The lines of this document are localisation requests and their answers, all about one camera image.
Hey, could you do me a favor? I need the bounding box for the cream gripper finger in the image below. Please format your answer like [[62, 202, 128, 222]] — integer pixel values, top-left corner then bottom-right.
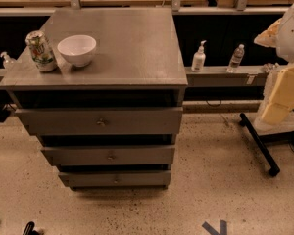
[[261, 64, 294, 125]]

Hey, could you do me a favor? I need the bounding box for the grey top drawer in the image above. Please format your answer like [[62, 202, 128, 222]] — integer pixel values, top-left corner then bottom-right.
[[16, 107, 182, 136]]

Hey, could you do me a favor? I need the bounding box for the grey drawer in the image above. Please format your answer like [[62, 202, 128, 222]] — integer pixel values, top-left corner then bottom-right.
[[16, 107, 182, 136], [59, 171, 171, 188], [42, 145, 175, 166]]

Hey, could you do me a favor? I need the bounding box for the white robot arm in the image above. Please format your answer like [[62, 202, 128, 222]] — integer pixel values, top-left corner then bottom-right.
[[254, 3, 294, 130]]

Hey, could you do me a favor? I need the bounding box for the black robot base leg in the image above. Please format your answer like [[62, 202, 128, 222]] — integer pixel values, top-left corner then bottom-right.
[[239, 113, 280, 177]]

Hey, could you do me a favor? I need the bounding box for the grey drawer cabinet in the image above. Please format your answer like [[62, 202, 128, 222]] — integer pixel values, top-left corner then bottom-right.
[[0, 7, 189, 191]]

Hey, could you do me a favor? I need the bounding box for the grey middle drawer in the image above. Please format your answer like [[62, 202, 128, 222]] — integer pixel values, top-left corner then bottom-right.
[[42, 145, 175, 166]]

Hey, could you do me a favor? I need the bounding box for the grey bottom drawer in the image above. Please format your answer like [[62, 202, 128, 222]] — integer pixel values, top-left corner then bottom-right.
[[59, 171, 171, 188]]

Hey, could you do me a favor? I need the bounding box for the crumpled foil wrapper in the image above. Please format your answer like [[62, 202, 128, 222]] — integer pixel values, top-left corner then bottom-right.
[[263, 63, 279, 73]]

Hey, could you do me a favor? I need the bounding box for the clear water bottle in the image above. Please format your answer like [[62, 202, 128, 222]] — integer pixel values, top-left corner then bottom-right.
[[226, 44, 245, 72]]

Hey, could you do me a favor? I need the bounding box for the white pump lotion bottle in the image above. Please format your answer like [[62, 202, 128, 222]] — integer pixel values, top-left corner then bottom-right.
[[191, 40, 206, 72]]

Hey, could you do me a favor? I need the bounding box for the white bowl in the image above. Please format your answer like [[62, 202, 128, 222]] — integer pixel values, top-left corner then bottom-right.
[[57, 35, 97, 67]]

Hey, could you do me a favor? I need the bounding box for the green soda can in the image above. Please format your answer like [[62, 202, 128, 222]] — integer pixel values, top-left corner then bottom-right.
[[25, 30, 57, 72]]

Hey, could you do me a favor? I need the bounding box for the clear pump sanitizer bottle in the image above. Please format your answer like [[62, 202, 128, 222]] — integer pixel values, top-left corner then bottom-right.
[[0, 51, 16, 70]]

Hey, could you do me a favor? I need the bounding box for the black object on floor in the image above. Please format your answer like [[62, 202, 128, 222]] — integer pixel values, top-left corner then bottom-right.
[[23, 221, 42, 235]]

